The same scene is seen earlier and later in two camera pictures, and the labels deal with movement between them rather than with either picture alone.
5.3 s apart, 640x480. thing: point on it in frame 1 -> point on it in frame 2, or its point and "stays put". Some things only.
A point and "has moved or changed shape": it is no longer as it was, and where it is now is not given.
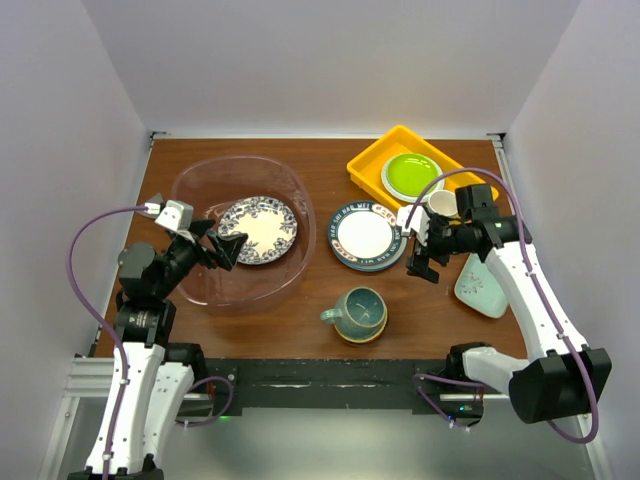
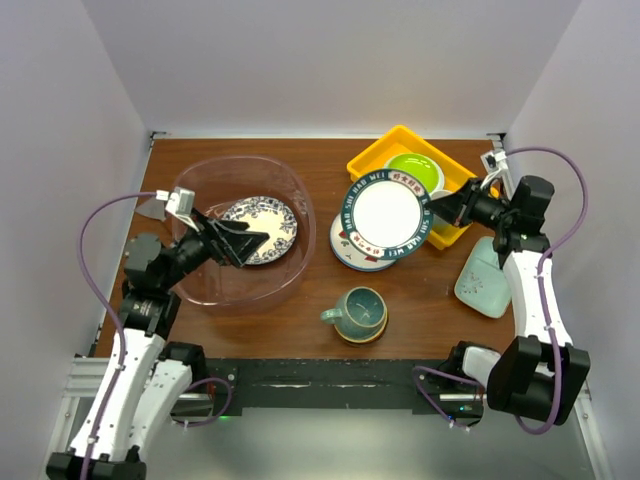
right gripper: [418, 266] -> [458, 208]
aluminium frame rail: [89, 377] stays put
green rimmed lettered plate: [366, 235] has moved or changed shape
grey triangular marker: [154, 199] stays put
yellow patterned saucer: [367, 339] stays put
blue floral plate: [269, 225] stays put
